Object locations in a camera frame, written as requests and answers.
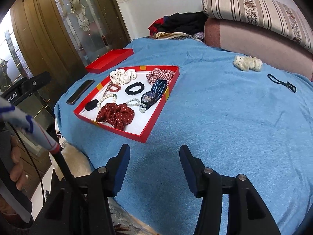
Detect dark clothes pile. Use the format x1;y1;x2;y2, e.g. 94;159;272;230
148;12;208;36

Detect red jewelry tray box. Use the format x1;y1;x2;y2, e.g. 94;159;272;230
73;65;179;143

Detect person's left hand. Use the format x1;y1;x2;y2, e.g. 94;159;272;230
1;136;27;217

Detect white dotted scrunchie in tray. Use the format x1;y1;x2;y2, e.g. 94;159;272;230
109;69;137;85

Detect striped floral pillow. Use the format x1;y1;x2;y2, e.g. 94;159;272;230
202;0;312;52

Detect red polka dot scrunchie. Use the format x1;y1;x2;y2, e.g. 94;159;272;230
95;103;135;130

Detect red box lid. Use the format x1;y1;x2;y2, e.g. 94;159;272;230
85;48;134;74

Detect blue striped strap watch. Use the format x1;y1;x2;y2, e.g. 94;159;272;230
141;79;168;110

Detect black wavy hair tie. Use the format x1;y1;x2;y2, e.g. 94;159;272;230
125;82;146;96

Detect patterned brown scarf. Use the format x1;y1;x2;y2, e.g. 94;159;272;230
146;32;204;42

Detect red white checked scrunchie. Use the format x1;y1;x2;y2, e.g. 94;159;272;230
146;68;174;85

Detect wooden glass door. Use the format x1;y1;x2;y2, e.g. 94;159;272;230
9;0;132;86

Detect white bead bracelet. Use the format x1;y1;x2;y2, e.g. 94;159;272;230
126;98;147;114

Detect metal alligator hair clip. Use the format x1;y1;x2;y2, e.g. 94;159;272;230
102;81;112;97

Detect cream white scrunchie on blanket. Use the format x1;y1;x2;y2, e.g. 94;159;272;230
233;55;263;72

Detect black smartphone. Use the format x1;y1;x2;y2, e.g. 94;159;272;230
66;80;94;105

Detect small black hair tie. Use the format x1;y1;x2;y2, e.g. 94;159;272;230
84;99;99;111

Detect pink mauve bolster cushion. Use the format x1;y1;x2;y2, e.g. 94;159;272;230
204;18;312;81

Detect black elastic hair tie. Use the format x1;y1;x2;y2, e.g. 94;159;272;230
267;73;297;93

